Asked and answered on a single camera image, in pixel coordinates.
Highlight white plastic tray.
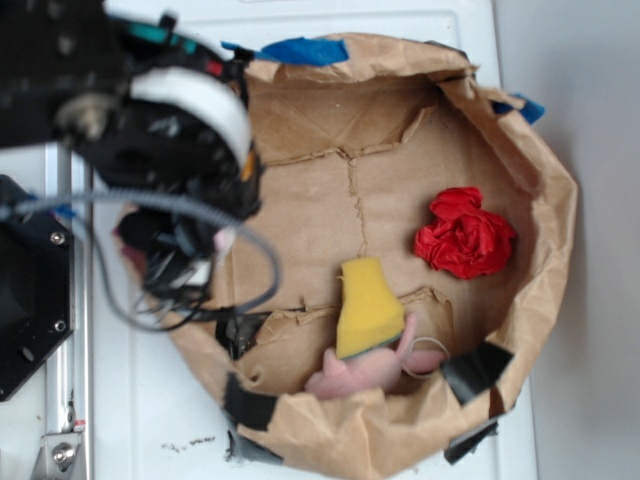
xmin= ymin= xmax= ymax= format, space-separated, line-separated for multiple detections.
xmin=91 ymin=1 xmax=538 ymax=479

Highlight pink plush toy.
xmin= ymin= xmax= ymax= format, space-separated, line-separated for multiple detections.
xmin=304 ymin=313 xmax=450 ymax=400

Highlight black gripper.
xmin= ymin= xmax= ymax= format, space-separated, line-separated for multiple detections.
xmin=115 ymin=202 xmax=235 ymax=300

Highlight crumpled red paper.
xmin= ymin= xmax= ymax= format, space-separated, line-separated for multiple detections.
xmin=413 ymin=187 xmax=517 ymax=280

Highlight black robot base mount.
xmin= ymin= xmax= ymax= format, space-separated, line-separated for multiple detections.
xmin=1 ymin=211 xmax=71 ymax=402

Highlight aluminium frame rail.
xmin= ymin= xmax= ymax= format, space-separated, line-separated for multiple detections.
xmin=29 ymin=142 xmax=95 ymax=480

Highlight brown paper bag bin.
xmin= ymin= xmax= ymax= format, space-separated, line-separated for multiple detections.
xmin=171 ymin=34 xmax=578 ymax=479

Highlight grey coiled cable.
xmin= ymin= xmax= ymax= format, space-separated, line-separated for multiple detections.
xmin=0 ymin=187 xmax=284 ymax=334

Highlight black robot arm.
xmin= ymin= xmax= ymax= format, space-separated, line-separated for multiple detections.
xmin=1 ymin=1 xmax=261 ymax=302

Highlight yellow sponge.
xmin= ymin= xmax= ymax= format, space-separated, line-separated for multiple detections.
xmin=336 ymin=257 xmax=405 ymax=360

